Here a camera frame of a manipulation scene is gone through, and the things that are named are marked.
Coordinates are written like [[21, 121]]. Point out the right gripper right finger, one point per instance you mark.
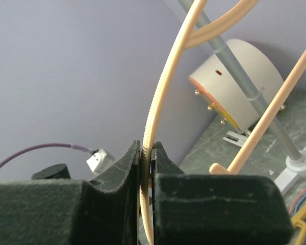
[[215, 209]]

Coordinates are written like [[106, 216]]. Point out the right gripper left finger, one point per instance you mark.
[[104, 210]]

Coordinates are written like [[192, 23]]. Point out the white clothes rack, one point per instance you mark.
[[296, 159]]

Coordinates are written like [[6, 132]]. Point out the beige drum with orange face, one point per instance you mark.
[[222, 92]]

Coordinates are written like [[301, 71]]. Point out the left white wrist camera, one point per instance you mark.
[[100, 161]]

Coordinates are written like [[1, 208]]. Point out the red wire hanger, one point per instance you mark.
[[299, 209]]

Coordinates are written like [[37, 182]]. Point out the blue wire hanger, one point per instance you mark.
[[297, 204]]

